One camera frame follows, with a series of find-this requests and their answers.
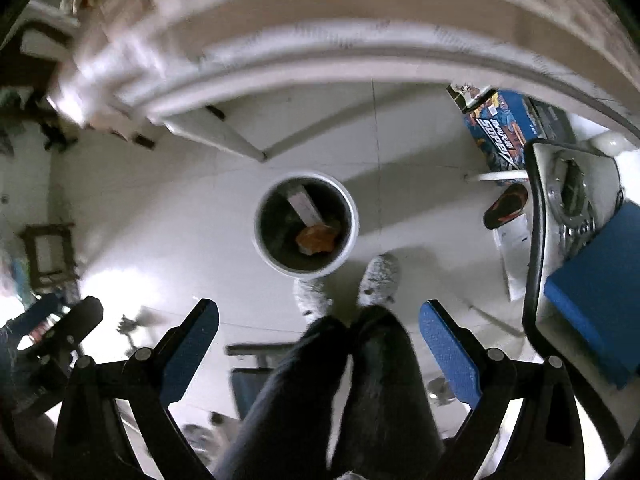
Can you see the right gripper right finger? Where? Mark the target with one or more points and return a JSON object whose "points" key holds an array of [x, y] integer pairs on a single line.
{"points": [[483, 379]]}

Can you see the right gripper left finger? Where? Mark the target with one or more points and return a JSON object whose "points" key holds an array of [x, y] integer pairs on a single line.
{"points": [[159, 377]]}

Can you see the orange plastic bag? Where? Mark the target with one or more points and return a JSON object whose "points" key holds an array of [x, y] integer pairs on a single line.
{"points": [[315, 239]]}

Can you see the pink white toothpaste box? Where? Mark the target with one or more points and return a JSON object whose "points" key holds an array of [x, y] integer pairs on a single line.
{"points": [[302, 204]]}

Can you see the white round trash bin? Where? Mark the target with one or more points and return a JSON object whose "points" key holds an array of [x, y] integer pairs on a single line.
{"points": [[276, 225]]}

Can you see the small dark wooden stool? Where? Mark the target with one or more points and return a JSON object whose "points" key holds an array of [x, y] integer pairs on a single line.
{"points": [[50, 255]]}

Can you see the right black trouser leg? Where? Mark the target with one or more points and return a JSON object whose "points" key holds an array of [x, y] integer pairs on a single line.
{"points": [[387, 428]]}

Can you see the black trouser leg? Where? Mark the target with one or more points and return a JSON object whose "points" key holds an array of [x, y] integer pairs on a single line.
{"points": [[387, 428], [287, 431]]}

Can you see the right grey fuzzy slipper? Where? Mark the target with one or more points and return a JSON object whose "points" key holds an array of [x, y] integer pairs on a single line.
{"points": [[380, 282]]}

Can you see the grey fuzzy slipper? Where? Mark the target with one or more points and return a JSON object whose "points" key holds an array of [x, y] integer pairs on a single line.
{"points": [[313, 299], [380, 282]]}

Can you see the left black trouser leg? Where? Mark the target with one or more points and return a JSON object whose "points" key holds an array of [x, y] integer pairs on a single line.
{"points": [[287, 431]]}

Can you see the blue seat chair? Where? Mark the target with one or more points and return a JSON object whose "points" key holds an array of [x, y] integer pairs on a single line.
{"points": [[582, 296]]}

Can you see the black orange slipper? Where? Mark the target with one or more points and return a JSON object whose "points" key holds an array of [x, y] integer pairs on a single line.
{"points": [[509, 206]]}

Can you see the left grey fuzzy slipper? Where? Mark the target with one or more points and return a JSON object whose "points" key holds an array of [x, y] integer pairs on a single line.
{"points": [[313, 299]]}

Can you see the blue printed cardboard box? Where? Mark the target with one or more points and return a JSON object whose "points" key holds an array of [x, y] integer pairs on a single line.
{"points": [[502, 122]]}

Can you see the checkered tile pattern table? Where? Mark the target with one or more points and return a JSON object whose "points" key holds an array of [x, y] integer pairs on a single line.
{"points": [[157, 58]]}

